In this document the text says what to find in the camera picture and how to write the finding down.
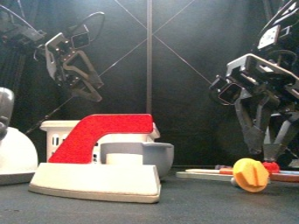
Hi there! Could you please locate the red toy nut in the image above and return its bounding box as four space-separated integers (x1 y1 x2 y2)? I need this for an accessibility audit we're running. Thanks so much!
260 160 281 175

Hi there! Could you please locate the yellow toy screw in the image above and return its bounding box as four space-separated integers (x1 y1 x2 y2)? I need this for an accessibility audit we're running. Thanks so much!
228 157 271 193

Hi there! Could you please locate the white plastic laundry basket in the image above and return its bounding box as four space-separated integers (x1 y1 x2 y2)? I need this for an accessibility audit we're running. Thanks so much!
38 119 163 163

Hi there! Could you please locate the flat grey toy board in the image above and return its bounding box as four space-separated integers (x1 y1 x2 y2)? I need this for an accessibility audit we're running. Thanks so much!
175 167 299 184

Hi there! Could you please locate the grey toy bowl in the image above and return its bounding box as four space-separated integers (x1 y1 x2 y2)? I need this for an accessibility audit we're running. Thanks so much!
99 141 175 179

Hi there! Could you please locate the white grey toy appliance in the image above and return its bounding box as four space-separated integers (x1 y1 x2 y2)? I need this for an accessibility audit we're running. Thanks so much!
0 87 40 186

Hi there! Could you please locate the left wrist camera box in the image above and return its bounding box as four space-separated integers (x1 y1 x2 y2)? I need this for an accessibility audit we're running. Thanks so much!
68 24 92 50

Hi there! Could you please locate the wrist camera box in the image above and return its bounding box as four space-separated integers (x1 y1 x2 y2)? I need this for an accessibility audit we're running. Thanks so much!
68 24 92 50
209 74 245 106

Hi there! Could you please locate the thin diagonal brace wire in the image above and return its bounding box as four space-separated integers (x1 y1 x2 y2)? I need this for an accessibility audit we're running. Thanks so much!
24 0 197 136
113 0 213 86

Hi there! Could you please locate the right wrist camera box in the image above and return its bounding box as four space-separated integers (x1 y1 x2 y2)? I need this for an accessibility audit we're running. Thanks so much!
209 74 245 106

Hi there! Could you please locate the vertical metal frame pole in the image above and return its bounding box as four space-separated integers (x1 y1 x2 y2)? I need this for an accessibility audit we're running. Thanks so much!
145 0 155 115

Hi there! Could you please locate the black cable loop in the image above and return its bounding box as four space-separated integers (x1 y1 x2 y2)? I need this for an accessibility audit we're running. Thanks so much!
72 10 107 42

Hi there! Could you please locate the white toy iron red handle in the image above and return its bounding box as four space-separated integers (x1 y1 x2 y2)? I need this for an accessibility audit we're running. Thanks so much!
28 113 163 205

